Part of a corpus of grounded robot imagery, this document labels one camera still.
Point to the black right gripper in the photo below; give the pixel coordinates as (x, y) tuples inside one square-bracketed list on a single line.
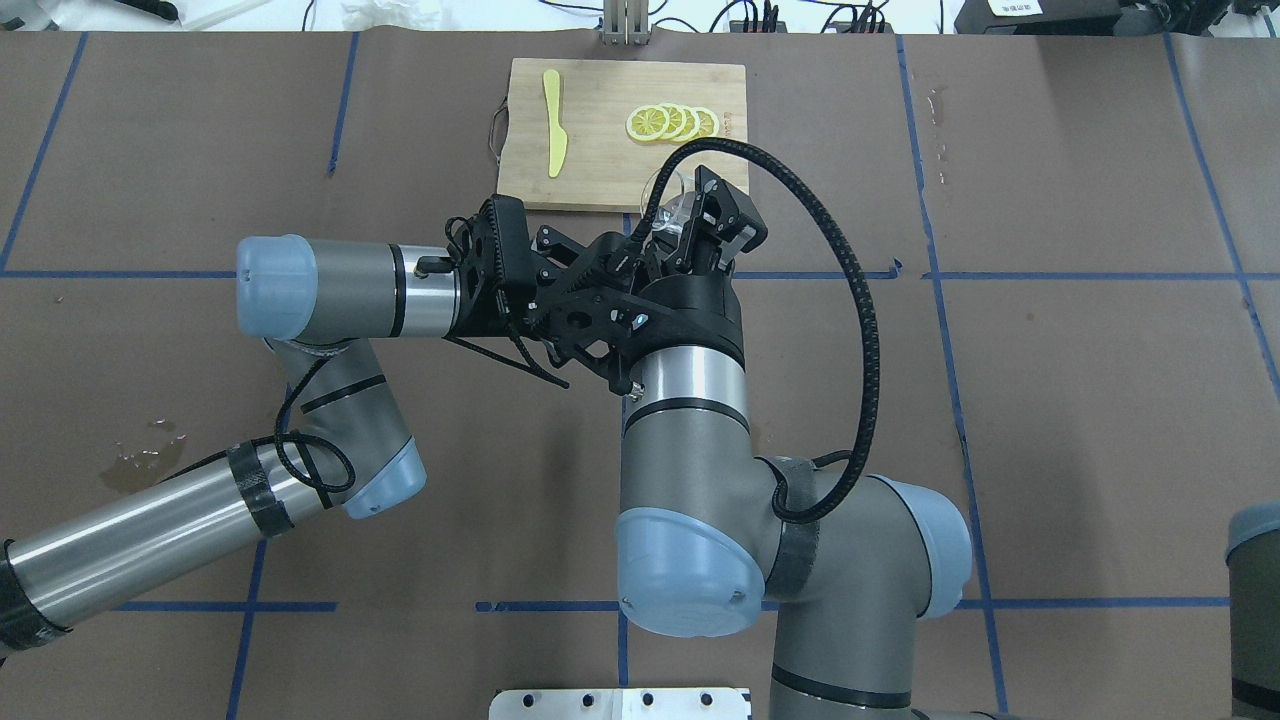
[(703, 308)]

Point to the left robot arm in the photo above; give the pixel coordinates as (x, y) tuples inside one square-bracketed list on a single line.
[(154, 424)]

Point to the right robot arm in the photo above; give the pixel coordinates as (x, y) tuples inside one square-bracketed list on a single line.
[(1078, 391)]

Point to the yellow plastic knife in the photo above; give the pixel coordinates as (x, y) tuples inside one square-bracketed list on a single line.
[(558, 139)]

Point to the wooden cutting board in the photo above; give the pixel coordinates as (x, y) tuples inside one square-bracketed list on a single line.
[(605, 170)]

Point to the lemon slice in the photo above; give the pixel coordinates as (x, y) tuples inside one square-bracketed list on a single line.
[(710, 123), (677, 121), (690, 127)]

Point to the lemon slice nearest knife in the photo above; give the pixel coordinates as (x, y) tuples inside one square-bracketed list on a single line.
[(646, 124)]

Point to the crumpled white tissue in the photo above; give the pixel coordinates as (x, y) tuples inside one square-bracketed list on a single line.
[(361, 15)]

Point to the black box on desk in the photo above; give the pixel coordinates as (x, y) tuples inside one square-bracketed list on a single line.
[(1038, 18)]

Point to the aluminium frame post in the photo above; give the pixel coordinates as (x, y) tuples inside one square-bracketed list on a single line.
[(625, 22)]

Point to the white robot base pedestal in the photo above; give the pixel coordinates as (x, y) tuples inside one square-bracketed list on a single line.
[(623, 703)]

